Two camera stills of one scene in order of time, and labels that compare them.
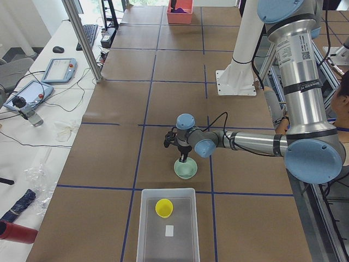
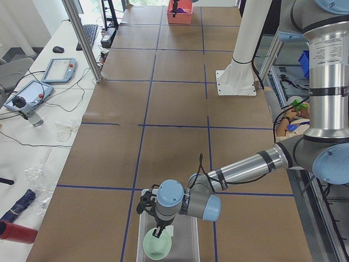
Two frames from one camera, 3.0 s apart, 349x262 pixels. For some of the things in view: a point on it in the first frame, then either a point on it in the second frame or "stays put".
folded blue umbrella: x=19 y=205 stays put
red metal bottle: x=17 y=233 stays put
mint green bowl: x=186 y=170 to x=157 y=248
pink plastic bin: x=180 y=18 stays put
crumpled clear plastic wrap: x=42 y=184 stays put
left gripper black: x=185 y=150 to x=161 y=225
